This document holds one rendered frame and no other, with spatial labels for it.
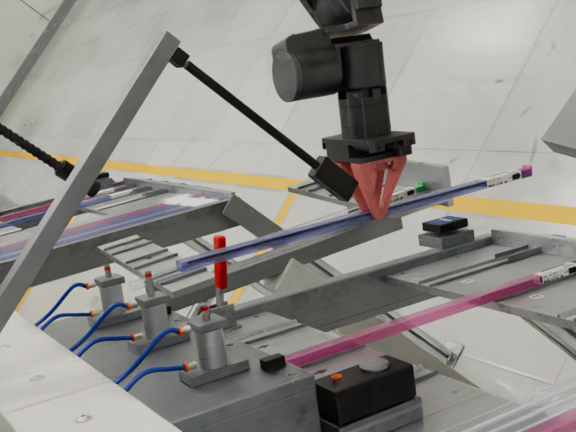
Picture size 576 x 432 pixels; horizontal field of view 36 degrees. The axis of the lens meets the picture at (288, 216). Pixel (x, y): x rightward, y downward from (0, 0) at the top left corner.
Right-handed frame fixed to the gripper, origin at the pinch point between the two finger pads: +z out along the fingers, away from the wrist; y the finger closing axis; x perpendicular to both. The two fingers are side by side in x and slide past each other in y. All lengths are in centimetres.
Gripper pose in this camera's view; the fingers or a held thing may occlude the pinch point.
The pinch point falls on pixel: (375, 212)
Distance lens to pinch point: 103.2
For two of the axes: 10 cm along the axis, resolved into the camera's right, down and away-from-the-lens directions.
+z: 1.2, 9.7, 2.0
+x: 8.5, -2.1, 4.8
